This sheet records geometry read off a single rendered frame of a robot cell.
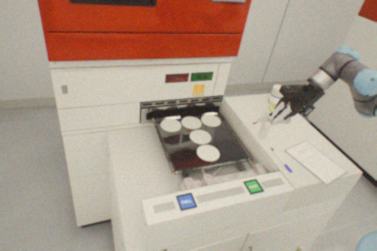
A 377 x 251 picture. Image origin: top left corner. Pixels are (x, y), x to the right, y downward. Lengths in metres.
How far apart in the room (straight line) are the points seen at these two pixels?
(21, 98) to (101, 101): 1.85
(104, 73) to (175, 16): 0.39
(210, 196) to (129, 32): 0.68
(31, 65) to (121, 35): 1.86
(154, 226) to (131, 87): 0.64
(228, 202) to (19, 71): 2.38
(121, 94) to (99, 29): 0.34
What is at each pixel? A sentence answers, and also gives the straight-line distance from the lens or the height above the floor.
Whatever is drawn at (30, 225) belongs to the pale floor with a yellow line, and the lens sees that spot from 2.15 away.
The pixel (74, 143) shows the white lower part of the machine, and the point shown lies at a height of 0.77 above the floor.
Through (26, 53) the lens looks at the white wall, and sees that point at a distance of 2.85.
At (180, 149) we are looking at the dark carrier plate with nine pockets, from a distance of 1.21.
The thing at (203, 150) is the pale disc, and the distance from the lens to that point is 1.22.
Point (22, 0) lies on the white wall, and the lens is 2.69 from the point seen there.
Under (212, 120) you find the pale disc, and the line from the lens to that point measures 1.41.
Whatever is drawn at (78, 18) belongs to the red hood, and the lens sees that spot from 1.08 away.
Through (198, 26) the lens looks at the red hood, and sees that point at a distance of 1.18.
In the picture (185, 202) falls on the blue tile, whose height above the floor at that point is 0.96.
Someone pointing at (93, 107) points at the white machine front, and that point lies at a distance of 1.32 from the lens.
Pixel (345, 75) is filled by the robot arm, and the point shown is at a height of 1.38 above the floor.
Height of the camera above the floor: 1.73
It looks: 34 degrees down
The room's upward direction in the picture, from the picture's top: 9 degrees clockwise
